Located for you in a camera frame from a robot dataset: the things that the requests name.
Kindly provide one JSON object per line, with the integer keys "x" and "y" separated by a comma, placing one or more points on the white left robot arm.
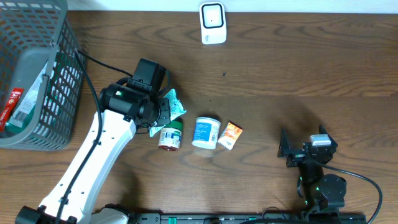
{"x": 121, "y": 112}

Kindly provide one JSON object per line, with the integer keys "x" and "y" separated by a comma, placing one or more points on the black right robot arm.
{"x": 325, "y": 191}

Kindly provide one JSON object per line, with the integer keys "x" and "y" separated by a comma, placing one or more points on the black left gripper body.
{"x": 159, "y": 113}

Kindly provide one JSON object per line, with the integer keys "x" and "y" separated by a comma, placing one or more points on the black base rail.
{"x": 114, "y": 217}

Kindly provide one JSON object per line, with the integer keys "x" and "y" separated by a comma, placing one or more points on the red stick sachet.
{"x": 10, "y": 105}

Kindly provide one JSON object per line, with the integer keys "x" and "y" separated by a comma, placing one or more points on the white blue-label tub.
{"x": 206, "y": 132}

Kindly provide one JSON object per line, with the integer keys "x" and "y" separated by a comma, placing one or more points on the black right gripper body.
{"x": 296, "y": 157}

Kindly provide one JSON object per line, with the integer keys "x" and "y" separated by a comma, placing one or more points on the light green crinkled pouch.
{"x": 176, "y": 110}

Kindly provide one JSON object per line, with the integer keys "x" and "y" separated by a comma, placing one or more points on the green-lid jar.
{"x": 171, "y": 136}

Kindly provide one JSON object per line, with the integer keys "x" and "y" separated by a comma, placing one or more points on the orange snack packet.
{"x": 230, "y": 135}

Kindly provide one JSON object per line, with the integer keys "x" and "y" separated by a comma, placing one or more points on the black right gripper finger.
{"x": 322, "y": 130}
{"x": 284, "y": 147}

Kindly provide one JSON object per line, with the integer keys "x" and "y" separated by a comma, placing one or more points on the white barcode scanner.
{"x": 213, "y": 23}

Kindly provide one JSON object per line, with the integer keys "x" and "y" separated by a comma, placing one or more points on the green 3M package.
{"x": 23, "y": 114}

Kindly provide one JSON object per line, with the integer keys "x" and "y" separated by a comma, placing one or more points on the grey plastic mesh basket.
{"x": 34, "y": 33}

